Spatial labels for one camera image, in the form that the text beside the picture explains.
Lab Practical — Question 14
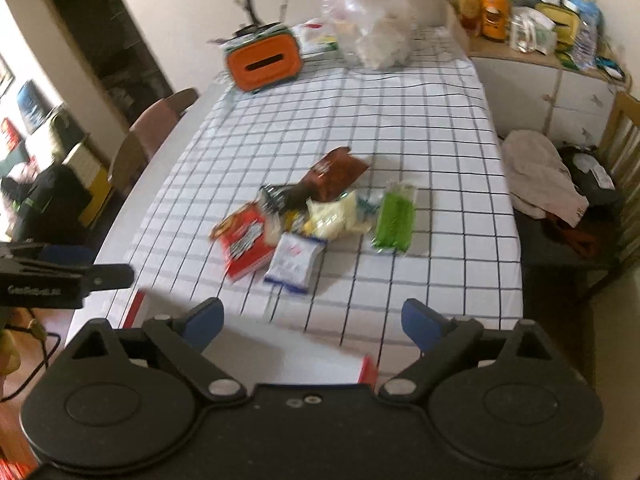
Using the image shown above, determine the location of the green silver snack bag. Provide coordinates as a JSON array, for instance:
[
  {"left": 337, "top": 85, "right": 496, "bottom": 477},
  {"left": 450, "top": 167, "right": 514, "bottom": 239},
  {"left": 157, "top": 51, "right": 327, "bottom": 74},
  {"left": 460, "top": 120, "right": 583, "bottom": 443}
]
[{"left": 372, "top": 182, "right": 416, "bottom": 252}]

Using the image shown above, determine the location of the white blue milk snack bag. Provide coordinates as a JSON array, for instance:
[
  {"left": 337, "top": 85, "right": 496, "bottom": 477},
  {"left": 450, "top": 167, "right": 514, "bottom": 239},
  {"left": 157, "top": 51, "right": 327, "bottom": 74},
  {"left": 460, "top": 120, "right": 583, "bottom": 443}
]
[{"left": 264, "top": 232, "right": 326, "bottom": 294}]

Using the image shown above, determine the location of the yellow snack packet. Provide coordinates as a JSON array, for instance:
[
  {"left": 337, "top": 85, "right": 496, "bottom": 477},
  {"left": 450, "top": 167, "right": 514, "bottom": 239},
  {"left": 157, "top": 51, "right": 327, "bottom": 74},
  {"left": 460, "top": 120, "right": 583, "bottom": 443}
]
[{"left": 281, "top": 209, "right": 314, "bottom": 236}]

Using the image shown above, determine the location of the cream white snack bag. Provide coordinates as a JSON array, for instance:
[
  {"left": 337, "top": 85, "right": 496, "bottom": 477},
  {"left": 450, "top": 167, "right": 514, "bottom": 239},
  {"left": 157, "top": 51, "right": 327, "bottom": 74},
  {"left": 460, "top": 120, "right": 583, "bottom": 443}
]
[{"left": 303, "top": 191, "right": 372, "bottom": 242}]

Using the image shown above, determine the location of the black silver snack packet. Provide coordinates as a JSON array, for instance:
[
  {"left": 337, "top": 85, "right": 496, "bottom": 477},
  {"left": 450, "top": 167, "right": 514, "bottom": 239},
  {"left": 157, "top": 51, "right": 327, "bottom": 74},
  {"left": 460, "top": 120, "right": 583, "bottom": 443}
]
[{"left": 258, "top": 183, "right": 310, "bottom": 214}]

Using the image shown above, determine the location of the red white box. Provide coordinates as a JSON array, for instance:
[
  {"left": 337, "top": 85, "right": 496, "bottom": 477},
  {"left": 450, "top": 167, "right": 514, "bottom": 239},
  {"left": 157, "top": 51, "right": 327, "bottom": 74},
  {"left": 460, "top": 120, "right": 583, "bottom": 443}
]
[{"left": 122, "top": 288, "right": 378, "bottom": 389}]

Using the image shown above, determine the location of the bright red snack bag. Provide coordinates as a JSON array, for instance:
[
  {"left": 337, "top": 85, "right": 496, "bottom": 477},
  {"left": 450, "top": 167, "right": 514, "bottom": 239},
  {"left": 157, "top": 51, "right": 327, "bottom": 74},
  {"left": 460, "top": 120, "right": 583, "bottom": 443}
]
[{"left": 209, "top": 202, "right": 276, "bottom": 282}]

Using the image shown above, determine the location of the pink cushioned chair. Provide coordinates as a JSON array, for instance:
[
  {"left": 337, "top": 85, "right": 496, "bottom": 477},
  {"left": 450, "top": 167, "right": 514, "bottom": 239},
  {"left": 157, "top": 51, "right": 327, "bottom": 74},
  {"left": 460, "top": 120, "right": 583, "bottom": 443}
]
[{"left": 108, "top": 88, "right": 200, "bottom": 197}]

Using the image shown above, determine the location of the small blue candy wrapper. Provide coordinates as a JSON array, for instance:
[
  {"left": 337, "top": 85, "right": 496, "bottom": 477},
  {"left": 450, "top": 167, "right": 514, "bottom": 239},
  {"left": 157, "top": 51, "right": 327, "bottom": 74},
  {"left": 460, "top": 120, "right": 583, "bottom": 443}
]
[{"left": 356, "top": 195, "right": 381, "bottom": 217}]

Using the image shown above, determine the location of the black white checkered tablecloth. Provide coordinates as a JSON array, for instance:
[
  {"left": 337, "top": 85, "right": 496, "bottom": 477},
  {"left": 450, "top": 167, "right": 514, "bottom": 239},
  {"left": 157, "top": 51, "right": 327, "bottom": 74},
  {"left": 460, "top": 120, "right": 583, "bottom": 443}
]
[{"left": 100, "top": 28, "right": 523, "bottom": 370}]

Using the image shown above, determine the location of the beige cloth on chair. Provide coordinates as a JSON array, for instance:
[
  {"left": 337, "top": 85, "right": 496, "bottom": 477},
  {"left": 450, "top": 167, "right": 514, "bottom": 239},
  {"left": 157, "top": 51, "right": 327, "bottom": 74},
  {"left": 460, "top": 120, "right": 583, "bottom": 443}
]
[{"left": 501, "top": 130, "right": 589, "bottom": 228}]

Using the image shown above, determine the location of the dark red snack bag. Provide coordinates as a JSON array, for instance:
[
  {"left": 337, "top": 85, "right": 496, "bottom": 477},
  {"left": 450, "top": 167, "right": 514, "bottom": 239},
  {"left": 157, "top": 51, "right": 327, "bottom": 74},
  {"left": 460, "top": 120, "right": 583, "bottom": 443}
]
[{"left": 298, "top": 146, "right": 369, "bottom": 203}]

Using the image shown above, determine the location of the white wooden cabinet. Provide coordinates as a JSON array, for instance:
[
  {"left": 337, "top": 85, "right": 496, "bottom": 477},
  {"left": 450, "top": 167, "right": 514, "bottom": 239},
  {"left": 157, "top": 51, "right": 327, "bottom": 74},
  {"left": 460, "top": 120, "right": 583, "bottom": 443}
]
[{"left": 444, "top": 1, "right": 630, "bottom": 146}]

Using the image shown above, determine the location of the orange green tissue box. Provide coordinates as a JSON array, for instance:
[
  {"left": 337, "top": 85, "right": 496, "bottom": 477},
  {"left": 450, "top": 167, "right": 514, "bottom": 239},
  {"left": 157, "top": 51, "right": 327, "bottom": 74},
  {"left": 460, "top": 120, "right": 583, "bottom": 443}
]
[{"left": 220, "top": 23, "right": 304, "bottom": 92}]

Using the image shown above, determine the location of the clear plastic bag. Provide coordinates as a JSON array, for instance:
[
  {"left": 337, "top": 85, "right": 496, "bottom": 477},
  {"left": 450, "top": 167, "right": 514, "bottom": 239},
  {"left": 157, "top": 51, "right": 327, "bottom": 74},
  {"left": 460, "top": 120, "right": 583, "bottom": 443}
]
[{"left": 322, "top": 0, "right": 416, "bottom": 70}]

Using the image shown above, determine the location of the water bottle with blue label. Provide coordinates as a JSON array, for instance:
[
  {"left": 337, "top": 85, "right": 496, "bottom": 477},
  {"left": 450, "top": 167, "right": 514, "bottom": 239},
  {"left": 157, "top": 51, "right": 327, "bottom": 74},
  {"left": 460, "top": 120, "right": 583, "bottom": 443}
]
[{"left": 572, "top": 0, "right": 600, "bottom": 70}]

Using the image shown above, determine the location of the clear glass mug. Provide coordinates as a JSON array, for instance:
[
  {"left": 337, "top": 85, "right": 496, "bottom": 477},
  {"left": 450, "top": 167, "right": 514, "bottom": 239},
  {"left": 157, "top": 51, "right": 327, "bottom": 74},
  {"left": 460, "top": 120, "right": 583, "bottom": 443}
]
[{"left": 510, "top": 14, "right": 537, "bottom": 53}]

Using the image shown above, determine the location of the yellow green package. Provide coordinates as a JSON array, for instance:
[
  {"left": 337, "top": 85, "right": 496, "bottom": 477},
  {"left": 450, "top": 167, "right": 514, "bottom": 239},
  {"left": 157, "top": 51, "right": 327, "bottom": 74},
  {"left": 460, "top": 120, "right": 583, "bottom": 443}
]
[{"left": 535, "top": 2, "right": 580, "bottom": 50}]

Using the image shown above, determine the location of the amber honey jar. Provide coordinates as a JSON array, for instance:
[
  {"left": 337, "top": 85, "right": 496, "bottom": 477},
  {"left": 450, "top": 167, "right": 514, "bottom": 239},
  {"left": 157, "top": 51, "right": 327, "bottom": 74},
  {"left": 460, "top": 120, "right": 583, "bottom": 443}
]
[{"left": 458, "top": 0, "right": 482, "bottom": 37}]

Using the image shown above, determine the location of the black cable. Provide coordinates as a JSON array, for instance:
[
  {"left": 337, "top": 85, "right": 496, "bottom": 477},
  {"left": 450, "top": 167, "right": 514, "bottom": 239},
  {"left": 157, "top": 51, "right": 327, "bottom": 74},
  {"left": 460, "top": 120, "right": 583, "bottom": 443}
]
[{"left": 0, "top": 309, "right": 62, "bottom": 403}]

